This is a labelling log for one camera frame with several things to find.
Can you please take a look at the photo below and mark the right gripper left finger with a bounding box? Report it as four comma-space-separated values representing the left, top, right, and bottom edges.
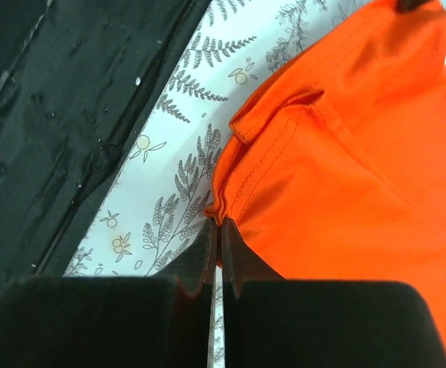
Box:
0, 220, 217, 367

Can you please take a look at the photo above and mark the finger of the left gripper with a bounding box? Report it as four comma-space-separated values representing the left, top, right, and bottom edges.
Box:
395, 0, 428, 14

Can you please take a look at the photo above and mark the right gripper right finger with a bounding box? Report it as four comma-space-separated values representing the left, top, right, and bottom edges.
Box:
221, 219, 446, 367

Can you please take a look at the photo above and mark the orange t shirt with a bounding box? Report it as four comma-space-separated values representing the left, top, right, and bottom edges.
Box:
205, 1, 446, 347

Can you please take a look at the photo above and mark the floral table mat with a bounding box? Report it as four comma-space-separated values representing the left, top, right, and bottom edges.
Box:
61, 0, 446, 368

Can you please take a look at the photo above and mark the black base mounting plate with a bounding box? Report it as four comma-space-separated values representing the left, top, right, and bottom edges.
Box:
0, 1, 208, 292

